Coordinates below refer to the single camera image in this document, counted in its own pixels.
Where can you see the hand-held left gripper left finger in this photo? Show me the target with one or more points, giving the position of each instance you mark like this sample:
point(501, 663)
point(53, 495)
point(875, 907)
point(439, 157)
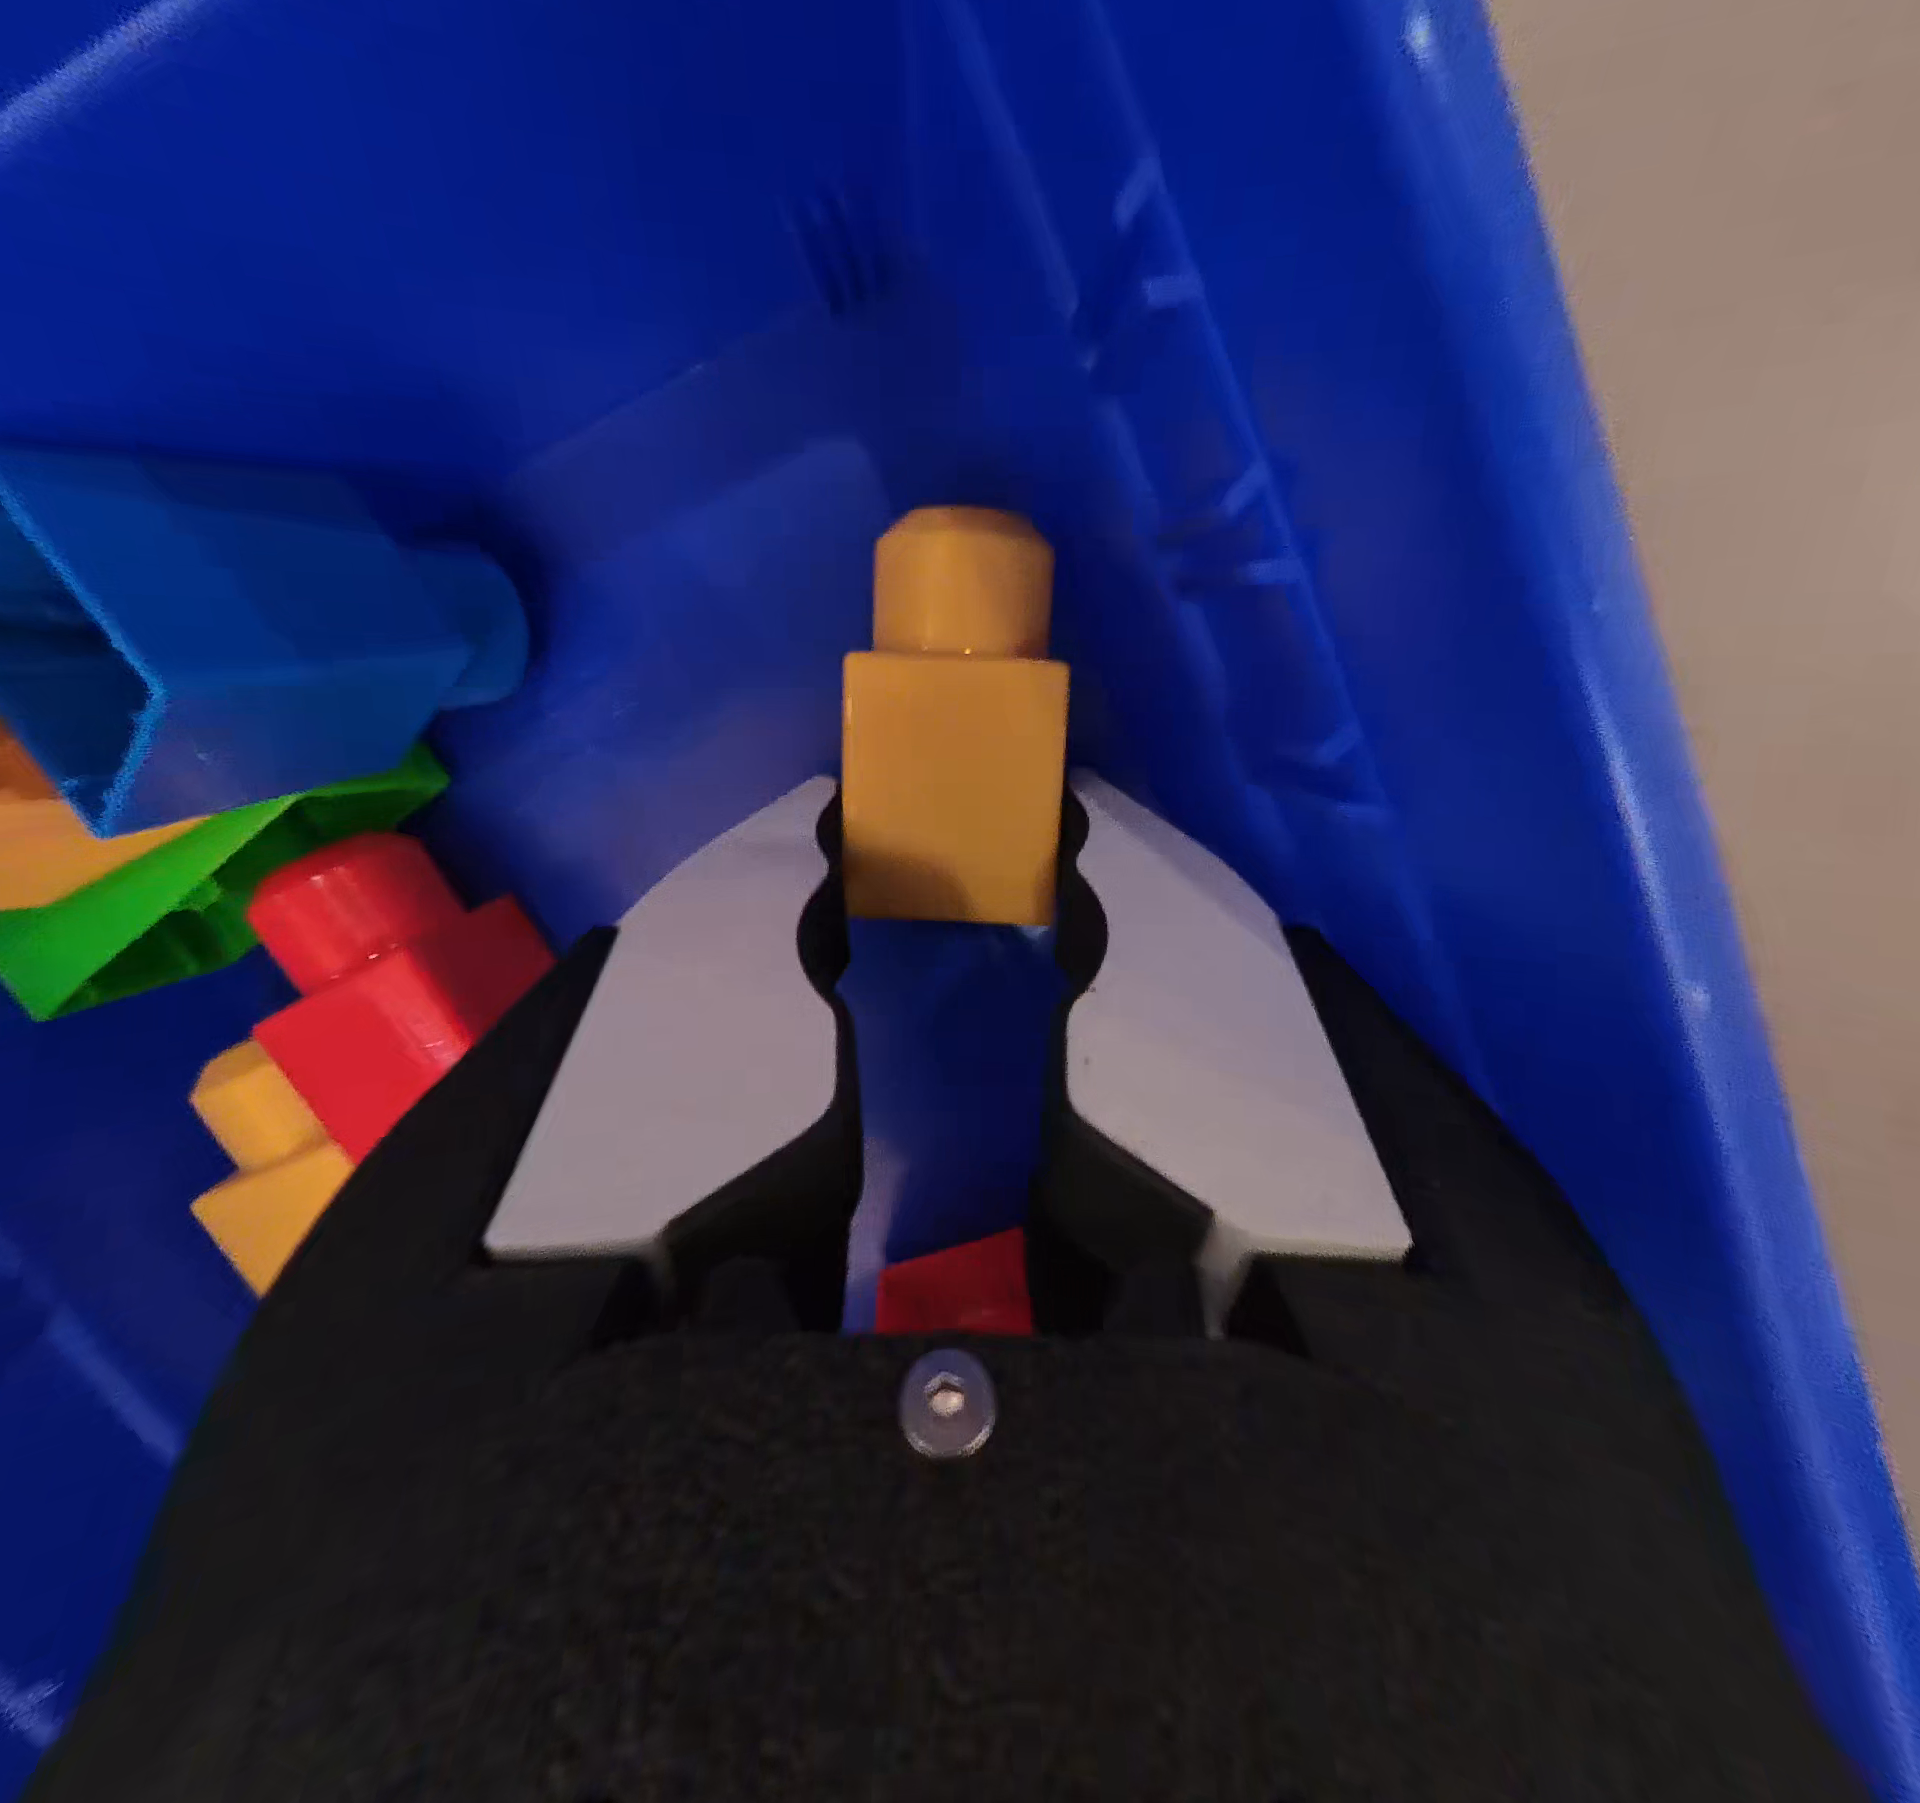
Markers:
point(675, 1083)

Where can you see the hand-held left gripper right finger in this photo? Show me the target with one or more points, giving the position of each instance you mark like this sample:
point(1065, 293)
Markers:
point(1216, 1083)

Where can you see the orange single-stud block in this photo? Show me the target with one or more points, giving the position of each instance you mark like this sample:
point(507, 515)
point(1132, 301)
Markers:
point(951, 770)

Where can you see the blue plastic bin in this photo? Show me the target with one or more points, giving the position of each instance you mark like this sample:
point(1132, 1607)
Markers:
point(449, 183)

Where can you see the grey desk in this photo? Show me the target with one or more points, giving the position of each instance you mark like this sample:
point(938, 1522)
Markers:
point(1770, 332)

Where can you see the pile of loose toy blocks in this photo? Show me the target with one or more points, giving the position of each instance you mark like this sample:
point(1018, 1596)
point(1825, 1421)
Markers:
point(374, 993)

